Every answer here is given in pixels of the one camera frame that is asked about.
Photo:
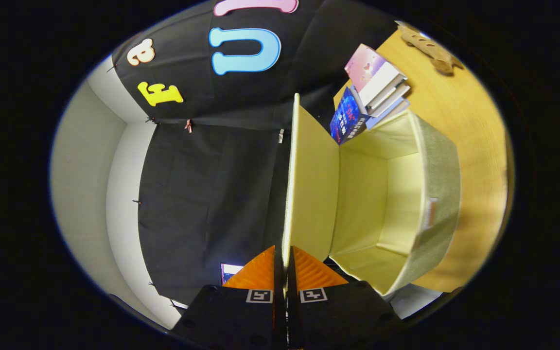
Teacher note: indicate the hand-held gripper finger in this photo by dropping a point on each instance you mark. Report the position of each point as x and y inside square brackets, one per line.
[280, 277]
[290, 277]

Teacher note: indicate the green fabric storage box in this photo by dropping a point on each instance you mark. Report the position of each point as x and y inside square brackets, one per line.
[435, 184]

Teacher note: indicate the bright screen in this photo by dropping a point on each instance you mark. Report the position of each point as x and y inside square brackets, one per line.
[229, 272]

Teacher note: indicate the black backdrop cloth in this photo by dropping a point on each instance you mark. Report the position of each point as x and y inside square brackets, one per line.
[212, 194]

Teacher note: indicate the copper clip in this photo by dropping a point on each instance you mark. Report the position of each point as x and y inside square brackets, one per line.
[188, 126]

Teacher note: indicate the white spine book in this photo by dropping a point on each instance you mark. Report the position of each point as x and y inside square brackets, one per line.
[387, 90]

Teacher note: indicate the pink cover book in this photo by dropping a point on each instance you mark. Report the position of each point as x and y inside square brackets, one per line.
[365, 65]

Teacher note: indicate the brown bread plush toy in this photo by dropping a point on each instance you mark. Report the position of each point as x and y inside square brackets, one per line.
[428, 46]

